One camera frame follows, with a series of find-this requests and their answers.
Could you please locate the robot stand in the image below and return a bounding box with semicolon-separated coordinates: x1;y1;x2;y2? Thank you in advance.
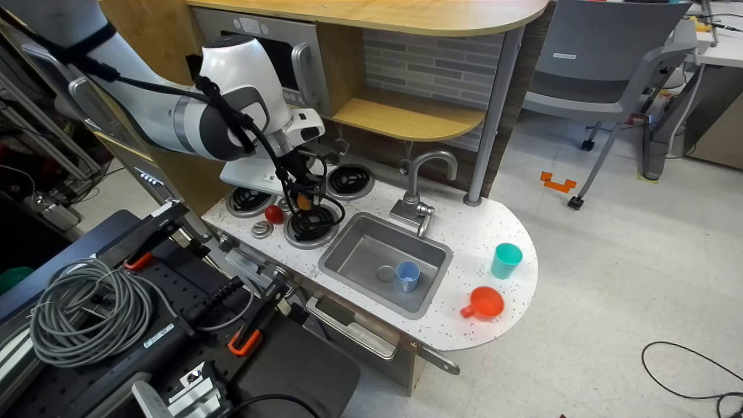
0;200;362;418

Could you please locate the black cable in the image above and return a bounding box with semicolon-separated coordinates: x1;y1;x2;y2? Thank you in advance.
641;341;743;418

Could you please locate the toy kitchen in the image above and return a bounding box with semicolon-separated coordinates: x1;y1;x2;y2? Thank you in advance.
68;0;550;398

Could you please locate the silver metal bracket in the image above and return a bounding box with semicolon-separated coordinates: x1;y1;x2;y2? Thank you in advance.
131;362;234;418

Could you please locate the white flat board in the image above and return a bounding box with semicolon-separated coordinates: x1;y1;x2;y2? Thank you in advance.
219;157;290;197

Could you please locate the orange floor marker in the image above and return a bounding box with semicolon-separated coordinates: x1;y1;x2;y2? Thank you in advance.
539;171;578;194

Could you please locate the orange cup with handle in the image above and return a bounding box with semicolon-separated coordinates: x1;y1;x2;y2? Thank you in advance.
460;286;506;322

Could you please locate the tap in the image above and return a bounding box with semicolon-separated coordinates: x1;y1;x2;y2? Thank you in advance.
389;151;459;238

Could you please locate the grey chair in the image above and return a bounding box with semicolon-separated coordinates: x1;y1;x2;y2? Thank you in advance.
522;0;698;211

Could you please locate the coil of grey cable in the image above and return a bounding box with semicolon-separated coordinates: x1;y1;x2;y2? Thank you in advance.
30;258;155;369

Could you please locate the metal frame rack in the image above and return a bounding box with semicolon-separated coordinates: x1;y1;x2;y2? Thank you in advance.
0;22;114;233

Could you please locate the black clamp with orange grip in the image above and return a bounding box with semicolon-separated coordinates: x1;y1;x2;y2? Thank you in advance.
98;200;190;272
227;272;291;357

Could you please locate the microwave door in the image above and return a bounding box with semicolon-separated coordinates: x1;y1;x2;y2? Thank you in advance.
192;7;333;118

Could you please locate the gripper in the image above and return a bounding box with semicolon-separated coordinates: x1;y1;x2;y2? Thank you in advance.
283;147;326;214

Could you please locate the microwave door handle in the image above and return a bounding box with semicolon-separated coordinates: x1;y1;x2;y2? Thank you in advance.
291;42;319;112

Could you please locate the desk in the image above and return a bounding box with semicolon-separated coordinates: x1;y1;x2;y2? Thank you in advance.
642;0;743;181

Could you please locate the oven door handle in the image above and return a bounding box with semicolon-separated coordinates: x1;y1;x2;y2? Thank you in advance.
305;296;399;362

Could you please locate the stove burner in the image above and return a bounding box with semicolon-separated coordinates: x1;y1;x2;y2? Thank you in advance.
326;163;376;201
225;186;277;219
283;201;344;250

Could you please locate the teal cup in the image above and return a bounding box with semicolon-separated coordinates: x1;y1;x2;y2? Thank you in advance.
490;243;524;280

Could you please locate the cabinet door handle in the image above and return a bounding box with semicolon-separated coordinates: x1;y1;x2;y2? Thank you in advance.
417;344;461;376

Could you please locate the blue cup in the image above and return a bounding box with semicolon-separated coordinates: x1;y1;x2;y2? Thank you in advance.
395;261;421;294

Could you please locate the sink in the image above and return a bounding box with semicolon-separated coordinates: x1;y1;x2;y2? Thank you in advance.
318;211;454;320

